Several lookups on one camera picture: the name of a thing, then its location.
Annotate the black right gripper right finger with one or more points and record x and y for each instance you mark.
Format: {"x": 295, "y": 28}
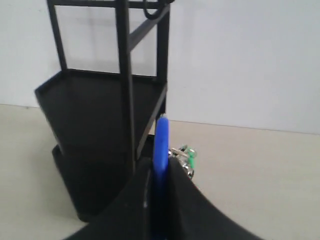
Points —
{"x": 191, "y": 216}

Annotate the colourful key tag bunch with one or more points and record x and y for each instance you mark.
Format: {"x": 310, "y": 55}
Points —
{"x": 161, "y": 155}

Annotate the black metal shelf rack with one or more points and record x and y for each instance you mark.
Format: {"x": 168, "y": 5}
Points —
{"x": 101, "y": 120}

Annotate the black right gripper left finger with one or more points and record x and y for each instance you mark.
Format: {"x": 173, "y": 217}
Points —
{"x": 128, "y": 217}

